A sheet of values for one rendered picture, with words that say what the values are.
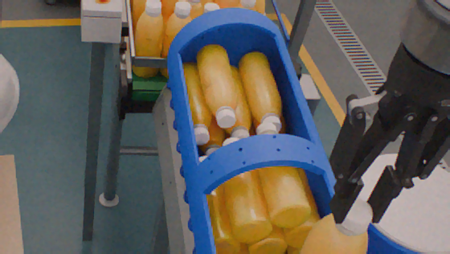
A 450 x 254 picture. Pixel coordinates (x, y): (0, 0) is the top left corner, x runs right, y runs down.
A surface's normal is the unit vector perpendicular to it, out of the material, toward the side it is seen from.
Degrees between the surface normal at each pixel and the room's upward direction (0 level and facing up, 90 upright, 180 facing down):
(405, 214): 0
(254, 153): 19
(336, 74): 0
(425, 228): 0
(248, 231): 89
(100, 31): 90
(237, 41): 90
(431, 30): 90
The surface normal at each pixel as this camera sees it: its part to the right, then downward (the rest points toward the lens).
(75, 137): 0.14, -0.68
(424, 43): -0.79, 0.36
